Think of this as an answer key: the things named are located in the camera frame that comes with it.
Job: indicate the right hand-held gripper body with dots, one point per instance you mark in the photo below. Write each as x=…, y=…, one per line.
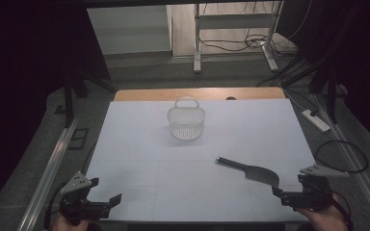
x=314, y=192

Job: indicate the white metal stand frame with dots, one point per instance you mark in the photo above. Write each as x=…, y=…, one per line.
x=234, y=20

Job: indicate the white table cover sheet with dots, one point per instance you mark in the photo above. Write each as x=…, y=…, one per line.
x=160, y=179

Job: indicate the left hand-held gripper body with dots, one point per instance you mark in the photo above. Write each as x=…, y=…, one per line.
x=77, y=205

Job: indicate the black rectangular frame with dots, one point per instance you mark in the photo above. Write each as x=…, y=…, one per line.
x=78, y=138

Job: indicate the white power strip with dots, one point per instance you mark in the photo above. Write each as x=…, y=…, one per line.
x=316, y=121

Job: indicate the white plastic basket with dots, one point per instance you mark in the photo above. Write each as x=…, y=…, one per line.
x=186, y=123

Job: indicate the aluminium rail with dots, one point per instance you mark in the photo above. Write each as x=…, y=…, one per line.
x=363, y=179
x=46, y=179

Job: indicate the person's left hand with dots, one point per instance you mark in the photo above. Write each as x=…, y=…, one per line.
x=66, y=225

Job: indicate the wooden table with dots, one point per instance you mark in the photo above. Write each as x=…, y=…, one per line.
x=160, y=94

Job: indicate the dark round table grommet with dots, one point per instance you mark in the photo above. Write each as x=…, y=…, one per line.
x=231, y=98

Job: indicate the black stand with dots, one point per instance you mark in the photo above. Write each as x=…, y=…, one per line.
x=332, y=96
x=69, y=102

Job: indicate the person's right hand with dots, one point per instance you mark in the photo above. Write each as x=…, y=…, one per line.
x=324, y=219

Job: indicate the black curtain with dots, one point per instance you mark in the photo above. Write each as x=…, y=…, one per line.
x=22, y=64
x=359, y=48

